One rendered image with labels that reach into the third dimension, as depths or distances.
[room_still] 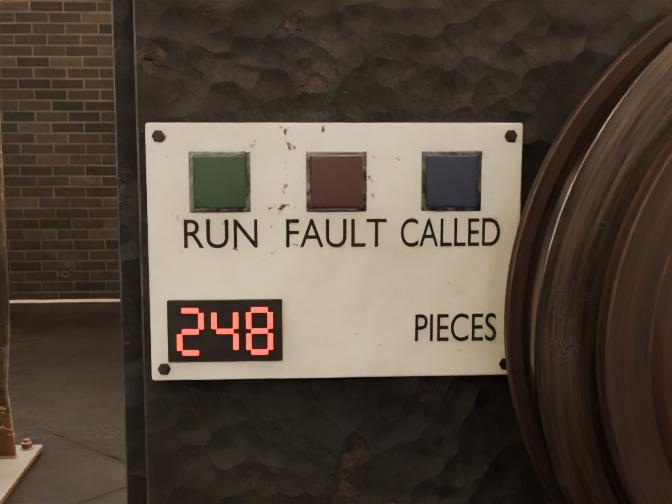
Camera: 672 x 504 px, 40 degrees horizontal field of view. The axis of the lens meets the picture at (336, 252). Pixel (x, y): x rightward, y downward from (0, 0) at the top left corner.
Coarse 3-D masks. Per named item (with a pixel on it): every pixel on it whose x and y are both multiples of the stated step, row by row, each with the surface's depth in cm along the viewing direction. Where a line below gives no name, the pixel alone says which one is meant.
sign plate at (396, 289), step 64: (192, 128) 63; (256, 128) 63; (320, 128) 63; (384, 128) 63; (448, 128) 64; (512, 128) 64; (192, 192) 63; (256, 192) 64; (384, 192) 64; (512, 192) 65; (192, 256) 64; (256, 256) 64; (320, 256) 64; (384, 256) 65; (448, 256) 65; (192, 320) 64; (256, 320) 64; (320, 320) 65; (384, 320) 65; (448, 320) 66
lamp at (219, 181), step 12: (204, 156) 63; (216, 156) 63; (228, 156) 63; (240, 156) 63; (204, 168) 63; (216, 168) 63; (228, 168) 63; (240, 168) 63; (204, 180) 63; (216, 180) 63; (228, 180) 63; (240, 180) 63; (204, 192) 63; (216, 192) 63; (228, 192) 63; (240, 192) 63; (204, 204) 63; (216, 204) 63; (228, 204) 63; (240, 204) 63
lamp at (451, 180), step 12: (432, 156) 63; (444, 156) 63; (456, 156) 64; (468, 156) 64; (432, 168) 64; (444, 168) 64; (456, 168) 64; (468, 168) 64; (432, 180) 64; (444, 180) 64; (456, 180) 64; (468, 180) 64; (432, 192) 64; (444, 192) 64; (456, 192) 64; (468, 192) 64; (432, 204) 64; (444, 204) 64; (456, 204) 64; (468, 204) 64
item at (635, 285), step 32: (640, 192) 51; (640, 224) 50; (640, 256) 50; (608, 288) 51; (640, 288) 51; (608, 320) 51; (640, 320) 51; (608, 352) 51; (640, 352) 51; (608, 384) 51; (640, 384) 51; (608, 416) 52; (640, 416) 52; (640, 448) 52; (640, 480) 52
